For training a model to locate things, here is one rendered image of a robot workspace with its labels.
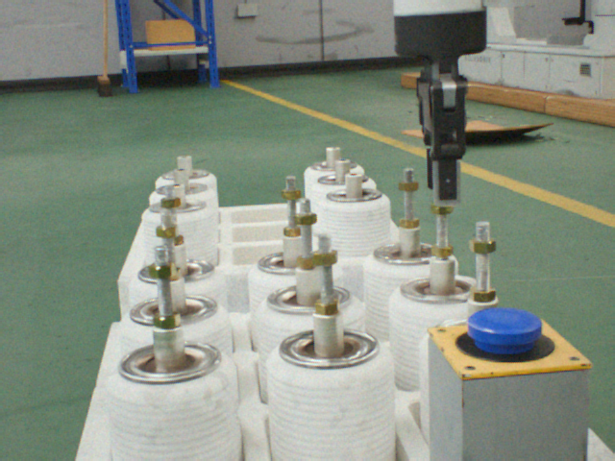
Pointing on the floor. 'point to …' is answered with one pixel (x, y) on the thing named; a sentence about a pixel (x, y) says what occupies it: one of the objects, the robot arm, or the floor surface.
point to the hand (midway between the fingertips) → (442, 181)
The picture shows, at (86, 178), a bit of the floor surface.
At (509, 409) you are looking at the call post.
